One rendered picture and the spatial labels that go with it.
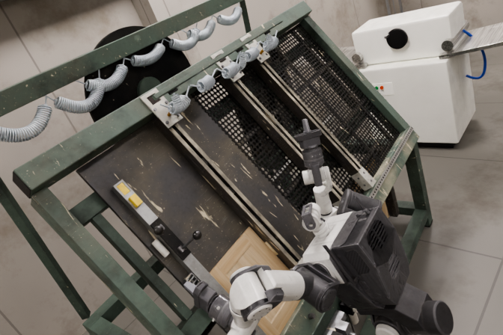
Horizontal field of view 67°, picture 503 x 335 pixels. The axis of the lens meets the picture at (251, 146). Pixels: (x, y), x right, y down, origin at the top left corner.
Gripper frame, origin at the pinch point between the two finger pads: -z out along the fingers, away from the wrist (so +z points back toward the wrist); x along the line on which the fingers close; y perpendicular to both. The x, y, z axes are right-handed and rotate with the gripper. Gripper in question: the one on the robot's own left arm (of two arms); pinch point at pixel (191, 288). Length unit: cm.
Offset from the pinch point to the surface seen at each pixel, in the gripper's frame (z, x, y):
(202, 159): -36, -6, 50
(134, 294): -18.8, 7.2, -11.2
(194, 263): -11.8, 12.9, 14.0
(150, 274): -24.3, 15.5, 1.2
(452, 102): 49, 67, 314
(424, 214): 66, 101, 192
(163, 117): -56, -24, 47
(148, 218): -34.1, -1.5, 12.7
